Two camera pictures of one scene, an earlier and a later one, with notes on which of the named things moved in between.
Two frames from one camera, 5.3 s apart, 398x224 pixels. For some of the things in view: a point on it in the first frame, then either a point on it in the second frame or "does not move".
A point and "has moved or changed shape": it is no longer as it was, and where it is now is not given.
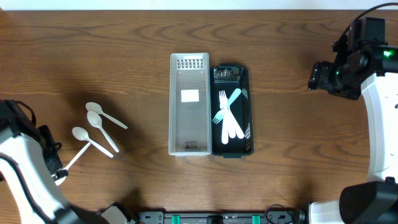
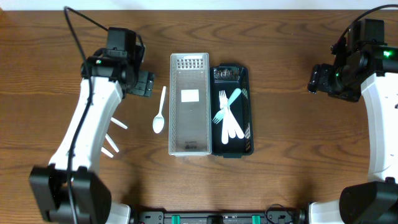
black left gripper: [51, 152] → [143, 84]
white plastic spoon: [63, 180] has moved or changed shape
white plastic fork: [224, 106] does not move
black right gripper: [315, 76] does not move
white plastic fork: [224, 104] does not move
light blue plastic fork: [220, 114] does not move
